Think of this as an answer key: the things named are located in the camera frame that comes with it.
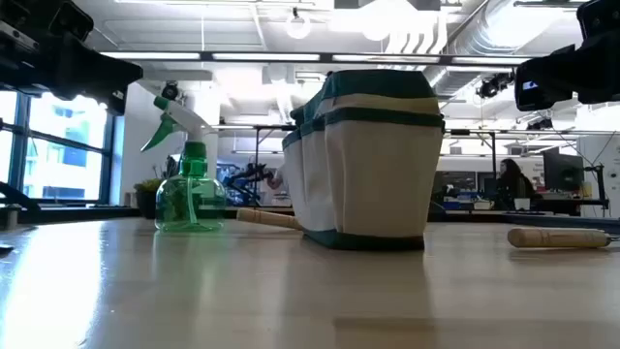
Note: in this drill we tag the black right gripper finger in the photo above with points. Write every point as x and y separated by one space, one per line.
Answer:
547 82

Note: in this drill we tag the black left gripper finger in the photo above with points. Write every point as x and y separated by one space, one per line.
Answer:
97 75

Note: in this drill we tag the green plastic spray bottle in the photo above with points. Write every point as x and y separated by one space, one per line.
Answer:
191 203

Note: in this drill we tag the white canvas gardening bag green trim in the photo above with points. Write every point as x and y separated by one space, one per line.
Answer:
378 184

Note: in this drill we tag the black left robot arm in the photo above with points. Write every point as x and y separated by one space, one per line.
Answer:
19 12

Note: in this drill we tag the black ceiling spotlight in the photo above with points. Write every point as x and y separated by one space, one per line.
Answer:
170 91
540 124
489 88

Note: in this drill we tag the black computer monitor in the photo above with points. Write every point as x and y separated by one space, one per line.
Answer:
562 172

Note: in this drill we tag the small yellow object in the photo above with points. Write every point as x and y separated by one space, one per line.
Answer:
586 190

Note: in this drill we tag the black monitor stand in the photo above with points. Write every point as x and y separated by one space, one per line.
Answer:
600 189

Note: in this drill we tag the white cup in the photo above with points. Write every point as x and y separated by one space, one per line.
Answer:
521 204

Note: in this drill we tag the dark office desk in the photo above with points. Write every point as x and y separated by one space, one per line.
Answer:
567 206

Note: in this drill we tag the potted plant in black pot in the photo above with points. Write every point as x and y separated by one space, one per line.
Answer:
147 203

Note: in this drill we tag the long ceiling light bar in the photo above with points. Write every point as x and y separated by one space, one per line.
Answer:
266 56

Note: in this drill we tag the small black flat object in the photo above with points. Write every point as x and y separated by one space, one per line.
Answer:
5 249

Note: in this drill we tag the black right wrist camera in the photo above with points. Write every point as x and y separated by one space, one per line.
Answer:
600 17

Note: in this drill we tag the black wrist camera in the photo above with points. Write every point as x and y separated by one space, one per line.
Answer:
72 19
600 17

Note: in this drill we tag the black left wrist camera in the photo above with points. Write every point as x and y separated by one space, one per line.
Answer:
72 19

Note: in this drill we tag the dark window frame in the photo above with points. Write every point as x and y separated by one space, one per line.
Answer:
21 145

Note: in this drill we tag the silver ventilation duct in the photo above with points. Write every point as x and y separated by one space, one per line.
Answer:
465 48

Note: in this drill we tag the black table edge rail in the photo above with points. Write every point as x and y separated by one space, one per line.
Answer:
72 213

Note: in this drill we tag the small grey metal post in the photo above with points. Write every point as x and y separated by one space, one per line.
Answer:
12 218

